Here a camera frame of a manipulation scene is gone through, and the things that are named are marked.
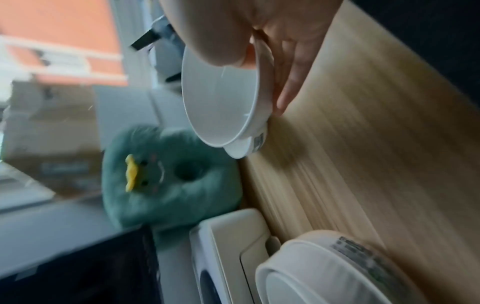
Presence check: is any white ceramic bowl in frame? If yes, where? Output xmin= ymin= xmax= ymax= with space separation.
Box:
xmin=180 ymin=35 xmax=277 ymax=160

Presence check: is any white plastic appliance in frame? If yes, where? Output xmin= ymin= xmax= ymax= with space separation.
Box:
xmin=188 ymin=207 xmax=283 ymax=304

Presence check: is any green plush cushion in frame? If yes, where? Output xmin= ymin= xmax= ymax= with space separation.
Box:
xmin=100 ymin=124 xmax=244 ymax=248

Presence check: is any white device with black parts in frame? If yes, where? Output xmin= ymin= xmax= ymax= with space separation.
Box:
xmin=130 ymin=14 xmax=187 ymax=85

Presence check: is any person's right hand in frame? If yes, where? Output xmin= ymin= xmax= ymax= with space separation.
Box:
xmin=159 ymin=0 xmax=344 ymax=116

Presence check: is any white labelled bowl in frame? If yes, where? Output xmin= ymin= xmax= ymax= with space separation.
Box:
xmin=255 ymin=229 xmax=426 ymax=304

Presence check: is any brown cardboard box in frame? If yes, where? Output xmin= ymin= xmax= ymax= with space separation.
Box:
xmin=0 ymin=79 xmax=104 ymax=198

